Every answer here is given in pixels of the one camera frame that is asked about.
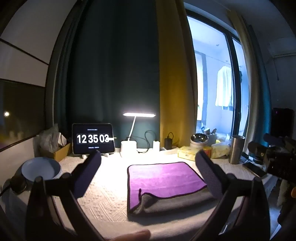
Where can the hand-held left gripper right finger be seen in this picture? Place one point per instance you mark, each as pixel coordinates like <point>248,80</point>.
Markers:
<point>208,172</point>

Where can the steel tumbler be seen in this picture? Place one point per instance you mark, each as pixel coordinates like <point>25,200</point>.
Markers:
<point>235,149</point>

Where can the hanging white shirt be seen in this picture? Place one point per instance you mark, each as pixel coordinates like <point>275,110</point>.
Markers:
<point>223,87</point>

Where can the white fluffy cloth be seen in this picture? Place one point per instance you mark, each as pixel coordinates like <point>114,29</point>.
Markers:
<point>284,193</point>

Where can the cardboard box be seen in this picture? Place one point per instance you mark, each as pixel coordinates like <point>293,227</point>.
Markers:
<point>62,151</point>

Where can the beige curtain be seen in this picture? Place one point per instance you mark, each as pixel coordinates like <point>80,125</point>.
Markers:
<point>242,69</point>

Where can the white charger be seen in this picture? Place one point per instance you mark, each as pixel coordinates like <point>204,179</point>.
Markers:
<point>156,145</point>

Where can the white desk lamp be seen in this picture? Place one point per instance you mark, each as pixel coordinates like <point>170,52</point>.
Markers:
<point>128,146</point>

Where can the white power strip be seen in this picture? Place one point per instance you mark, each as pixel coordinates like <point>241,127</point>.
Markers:
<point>170,151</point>

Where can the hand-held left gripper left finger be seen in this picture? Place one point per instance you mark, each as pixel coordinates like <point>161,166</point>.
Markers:
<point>89,170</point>

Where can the yellow packet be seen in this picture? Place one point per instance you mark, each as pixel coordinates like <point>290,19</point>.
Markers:
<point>219,150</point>

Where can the clear plastic bag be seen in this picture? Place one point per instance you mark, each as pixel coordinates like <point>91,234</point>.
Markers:
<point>48,139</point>

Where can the white textured tablecloth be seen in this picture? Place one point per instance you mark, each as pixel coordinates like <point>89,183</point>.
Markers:
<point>108,194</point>

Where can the air conditioner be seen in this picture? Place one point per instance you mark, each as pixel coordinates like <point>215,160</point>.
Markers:
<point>283,47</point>

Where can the blue bowl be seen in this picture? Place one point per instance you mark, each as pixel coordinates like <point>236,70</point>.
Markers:
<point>40,168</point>

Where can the tablet with clock display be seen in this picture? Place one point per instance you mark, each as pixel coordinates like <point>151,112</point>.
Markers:
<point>93,138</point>

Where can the glass sliding door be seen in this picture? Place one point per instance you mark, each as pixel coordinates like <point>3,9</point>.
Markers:
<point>212,74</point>

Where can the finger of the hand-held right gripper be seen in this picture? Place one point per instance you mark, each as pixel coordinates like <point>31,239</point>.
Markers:
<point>256,148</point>
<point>272,139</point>

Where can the black speaker box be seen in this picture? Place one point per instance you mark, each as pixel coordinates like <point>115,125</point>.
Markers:
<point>282,121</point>

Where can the purple and grey towel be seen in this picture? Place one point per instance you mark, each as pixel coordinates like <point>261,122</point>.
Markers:
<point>161,178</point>

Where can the steel bowl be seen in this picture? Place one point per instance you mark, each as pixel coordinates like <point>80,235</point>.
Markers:
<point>199,138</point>

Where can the dark green curtain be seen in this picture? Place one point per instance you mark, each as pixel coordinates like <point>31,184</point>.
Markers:
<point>108,69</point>

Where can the black phone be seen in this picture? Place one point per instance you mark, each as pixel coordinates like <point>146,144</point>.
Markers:
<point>254,169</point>

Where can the black round device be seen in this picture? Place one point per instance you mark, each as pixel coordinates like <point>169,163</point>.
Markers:
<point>19,185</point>

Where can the yellow curtain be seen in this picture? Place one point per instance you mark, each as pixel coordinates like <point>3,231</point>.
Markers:
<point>173,81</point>

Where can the teal curtain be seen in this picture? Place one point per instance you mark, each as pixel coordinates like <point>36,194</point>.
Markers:
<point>262,92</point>

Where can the black power adapter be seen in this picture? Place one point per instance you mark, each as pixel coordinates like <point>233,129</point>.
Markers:
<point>168,143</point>

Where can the yellow tissue box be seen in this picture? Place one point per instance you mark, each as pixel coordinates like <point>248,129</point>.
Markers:
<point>187,153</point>

